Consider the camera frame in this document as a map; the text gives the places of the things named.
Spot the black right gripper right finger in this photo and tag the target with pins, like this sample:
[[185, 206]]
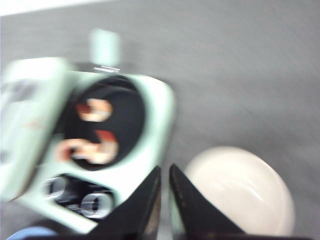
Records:
[[201, 220]]

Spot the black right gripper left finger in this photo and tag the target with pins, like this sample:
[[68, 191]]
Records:
[[138, 217]]

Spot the beige ribbed bowl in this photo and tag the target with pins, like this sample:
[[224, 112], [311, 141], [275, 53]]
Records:
[[244, 188]]

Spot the mint green breakfast maker base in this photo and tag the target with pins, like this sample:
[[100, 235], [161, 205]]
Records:
[[119, 180]]

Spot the curled pink shrimp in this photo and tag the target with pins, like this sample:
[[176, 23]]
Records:
[[94, 110]]

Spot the right silver control knob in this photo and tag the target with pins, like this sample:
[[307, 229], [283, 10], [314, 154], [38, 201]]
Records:
[[96, 205]]

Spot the silver control knob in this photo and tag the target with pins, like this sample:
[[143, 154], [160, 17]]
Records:
[[55, 187], [96, 205]]

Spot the left silver control knob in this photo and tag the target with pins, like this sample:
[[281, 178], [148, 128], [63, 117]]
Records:
[[55, 187]]

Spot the blue round plate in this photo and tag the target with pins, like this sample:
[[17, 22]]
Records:
[[33, 231]]

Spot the black round frying pan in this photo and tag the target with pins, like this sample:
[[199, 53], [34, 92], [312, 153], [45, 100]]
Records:
[[102, 80]]

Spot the grey table cloth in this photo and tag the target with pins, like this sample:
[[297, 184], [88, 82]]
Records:
[[245, 73]]

